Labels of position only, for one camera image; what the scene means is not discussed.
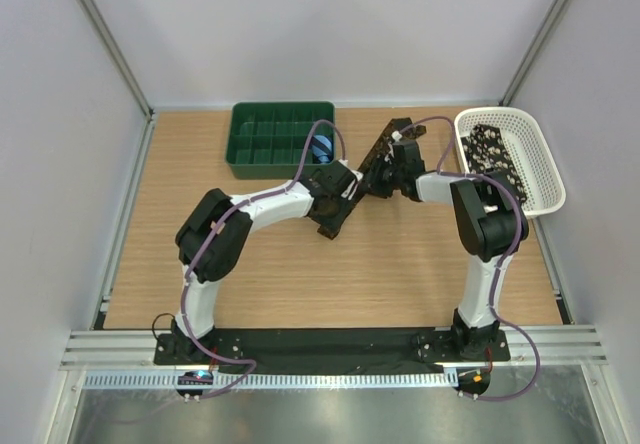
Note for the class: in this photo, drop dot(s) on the white slotted cable duct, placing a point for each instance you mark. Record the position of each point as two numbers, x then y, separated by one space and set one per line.
200 381

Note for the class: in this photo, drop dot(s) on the white perforated plastic basket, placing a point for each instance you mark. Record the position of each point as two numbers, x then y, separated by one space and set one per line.
526 145

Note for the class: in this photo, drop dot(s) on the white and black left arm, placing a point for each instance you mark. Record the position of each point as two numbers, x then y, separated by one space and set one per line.
213 237

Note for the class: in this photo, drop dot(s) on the green divided organizer tray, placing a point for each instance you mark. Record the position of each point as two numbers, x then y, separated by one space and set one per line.
267 140

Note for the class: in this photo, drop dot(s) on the black tie with gold keys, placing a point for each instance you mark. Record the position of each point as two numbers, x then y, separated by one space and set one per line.
333 182

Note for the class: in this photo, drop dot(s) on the rolled blue striped tie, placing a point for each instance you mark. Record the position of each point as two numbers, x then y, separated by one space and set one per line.
322 149

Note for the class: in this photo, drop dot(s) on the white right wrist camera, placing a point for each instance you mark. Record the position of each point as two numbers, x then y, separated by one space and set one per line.
396 137

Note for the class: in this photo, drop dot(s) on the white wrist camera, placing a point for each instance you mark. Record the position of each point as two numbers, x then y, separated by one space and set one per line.
352 188
396 137

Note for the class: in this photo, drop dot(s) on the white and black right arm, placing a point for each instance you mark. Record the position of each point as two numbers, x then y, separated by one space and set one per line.
490 225

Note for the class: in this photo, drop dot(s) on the black tie with white pattern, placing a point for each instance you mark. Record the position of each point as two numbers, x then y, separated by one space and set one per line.
485 152

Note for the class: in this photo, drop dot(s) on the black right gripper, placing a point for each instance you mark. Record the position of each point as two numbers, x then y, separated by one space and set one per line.
375 186

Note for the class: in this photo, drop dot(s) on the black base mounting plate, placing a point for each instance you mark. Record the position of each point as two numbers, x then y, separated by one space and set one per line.
330 352

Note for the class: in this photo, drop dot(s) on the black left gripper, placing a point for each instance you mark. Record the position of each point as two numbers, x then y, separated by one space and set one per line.
345 204

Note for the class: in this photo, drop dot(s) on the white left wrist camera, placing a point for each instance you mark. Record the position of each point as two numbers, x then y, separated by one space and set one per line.
352 188

